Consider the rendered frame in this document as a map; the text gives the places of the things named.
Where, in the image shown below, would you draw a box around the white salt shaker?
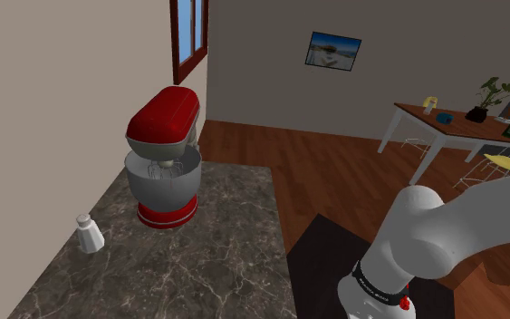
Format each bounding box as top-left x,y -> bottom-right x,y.
75,213 -> 106,255

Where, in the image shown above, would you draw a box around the brown dining table white legs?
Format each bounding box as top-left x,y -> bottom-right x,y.
377,77 -> 510,186

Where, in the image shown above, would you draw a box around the yellow wire-legged chair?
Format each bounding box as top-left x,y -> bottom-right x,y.
453,152 -> 510,189

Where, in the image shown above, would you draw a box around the red stand mixer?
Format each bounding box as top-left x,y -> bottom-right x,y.
123,85 -> 204,230

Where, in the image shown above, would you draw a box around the black robot stand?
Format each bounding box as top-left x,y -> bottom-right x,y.
285,213 -> 457,319

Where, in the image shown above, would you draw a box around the framed beach wall picture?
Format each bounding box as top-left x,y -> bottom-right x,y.
304,31 -> 363,73

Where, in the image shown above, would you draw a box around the red-framed window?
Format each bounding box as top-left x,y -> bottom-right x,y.
168,0 -> 209,86

